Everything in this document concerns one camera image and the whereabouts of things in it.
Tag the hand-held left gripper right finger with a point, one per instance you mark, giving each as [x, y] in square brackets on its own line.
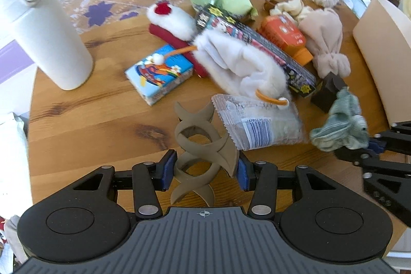
[243, 174]

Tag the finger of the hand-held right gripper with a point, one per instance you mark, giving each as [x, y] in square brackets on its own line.
[378, 143]
[385, 161]

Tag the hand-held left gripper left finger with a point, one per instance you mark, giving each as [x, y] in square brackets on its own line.
[168, 169]

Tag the tan hair claw clip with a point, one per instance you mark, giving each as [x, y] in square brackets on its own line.
[224, 152]

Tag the green striped sock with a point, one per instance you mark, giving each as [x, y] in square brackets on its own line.
[340, 123]

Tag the cream scrunchie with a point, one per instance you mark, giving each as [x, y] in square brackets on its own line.
[289, 7]

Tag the wooden desktop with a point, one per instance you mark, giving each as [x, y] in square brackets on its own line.
[96, 120]

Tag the clear plastic barcode packet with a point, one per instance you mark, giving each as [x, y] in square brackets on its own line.
[257, 129]

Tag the small black box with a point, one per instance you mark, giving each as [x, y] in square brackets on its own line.
[327, 94]

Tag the blue cartoon tissue pack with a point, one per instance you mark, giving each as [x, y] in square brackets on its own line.
[154, 78]

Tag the cardboard box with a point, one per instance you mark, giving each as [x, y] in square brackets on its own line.
[385, 46]

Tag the beige cloth scrunchie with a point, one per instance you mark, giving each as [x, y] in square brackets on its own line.
[321, 33]

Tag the orange bottle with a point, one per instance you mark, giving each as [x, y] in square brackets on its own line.
[285, 36]

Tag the red and white plush hat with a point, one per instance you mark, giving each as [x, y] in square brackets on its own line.
[173, 20]

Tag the black cartoon printed box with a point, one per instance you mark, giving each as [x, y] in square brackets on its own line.
[218, 18]

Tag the small brown object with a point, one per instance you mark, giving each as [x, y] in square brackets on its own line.
[269, 4]

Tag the white insulated bottle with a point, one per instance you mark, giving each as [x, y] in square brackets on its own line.
[41, 23]

